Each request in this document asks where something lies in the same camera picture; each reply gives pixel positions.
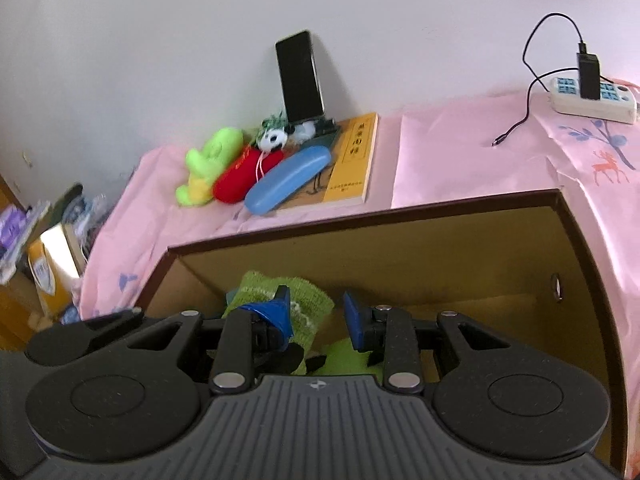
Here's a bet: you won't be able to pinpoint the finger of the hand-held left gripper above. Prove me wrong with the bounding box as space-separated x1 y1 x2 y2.
80 308 146 333

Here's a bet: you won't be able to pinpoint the black phone stand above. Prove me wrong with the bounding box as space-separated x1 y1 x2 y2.
285 115 341 138

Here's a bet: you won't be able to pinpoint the green pea plush toy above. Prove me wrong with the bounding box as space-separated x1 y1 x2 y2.
280 337 388 377

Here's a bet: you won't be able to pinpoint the plain cardboard carton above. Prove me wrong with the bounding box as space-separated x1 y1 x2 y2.
0 270 66 351

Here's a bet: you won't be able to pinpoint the pink printed tablecloth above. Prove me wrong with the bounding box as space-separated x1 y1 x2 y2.
80 80 640 480

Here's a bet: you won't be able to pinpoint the purple printed packet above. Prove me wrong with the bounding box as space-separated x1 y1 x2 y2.
0 202 51 281

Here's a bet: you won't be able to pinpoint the clear plastic bags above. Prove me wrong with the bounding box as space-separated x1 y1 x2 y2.
62 192 118 256

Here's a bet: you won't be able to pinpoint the panda plush toy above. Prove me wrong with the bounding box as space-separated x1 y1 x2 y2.
257 115 321 153

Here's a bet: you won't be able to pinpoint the black charging cable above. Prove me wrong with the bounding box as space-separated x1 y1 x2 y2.
491 12 586 148

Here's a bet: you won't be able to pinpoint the dark green object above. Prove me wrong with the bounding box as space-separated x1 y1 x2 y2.
52 182 83 221

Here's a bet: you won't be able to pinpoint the green yellow plush toy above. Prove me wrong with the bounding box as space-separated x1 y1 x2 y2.
175 127 244 207

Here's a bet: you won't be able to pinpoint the white power strip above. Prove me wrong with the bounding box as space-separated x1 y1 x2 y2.
547 76 638 125

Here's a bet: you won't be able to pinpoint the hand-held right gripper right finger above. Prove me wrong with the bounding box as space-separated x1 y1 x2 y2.
342 290 511 395

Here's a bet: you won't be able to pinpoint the blue glasses case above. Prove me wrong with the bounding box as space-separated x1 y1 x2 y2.
244 145 333 215

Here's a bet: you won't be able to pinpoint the red plush toy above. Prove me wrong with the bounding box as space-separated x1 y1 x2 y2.
212 144 286 204

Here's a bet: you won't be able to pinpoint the black smartphone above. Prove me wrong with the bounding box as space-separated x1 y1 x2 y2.
275 30 326 123

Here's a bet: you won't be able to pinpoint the brown cardboard box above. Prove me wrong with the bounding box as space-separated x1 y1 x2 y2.
135 189 628 476

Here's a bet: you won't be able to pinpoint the yellow book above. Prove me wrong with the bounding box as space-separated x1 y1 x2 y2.
272 112 379 211

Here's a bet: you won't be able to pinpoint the black charger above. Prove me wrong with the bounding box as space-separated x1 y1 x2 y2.
576 42 602 102

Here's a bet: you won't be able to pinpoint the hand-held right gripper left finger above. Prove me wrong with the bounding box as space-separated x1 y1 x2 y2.
122 285 296 396

